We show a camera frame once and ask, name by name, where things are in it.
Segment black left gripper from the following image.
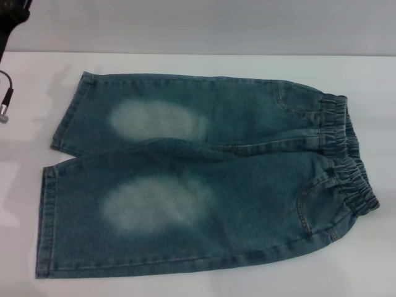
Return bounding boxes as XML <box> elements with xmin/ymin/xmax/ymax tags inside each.
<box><xmin>0</xmin><ymin>0</ymin><xmax>33</xmax><ymax>64</ymax></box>

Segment blue denim shorts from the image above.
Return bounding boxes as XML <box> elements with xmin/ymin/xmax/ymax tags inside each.
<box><xmin>34</xmin><ymin>70</ymin><xmax>382</xmax><ymax>281</ymax></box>

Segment black cable with metal plug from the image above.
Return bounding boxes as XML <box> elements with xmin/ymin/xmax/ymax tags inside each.
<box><xmin>0</xmin><ymin>70</ymin><xmax>15</xmax><ymax>124</ymax></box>

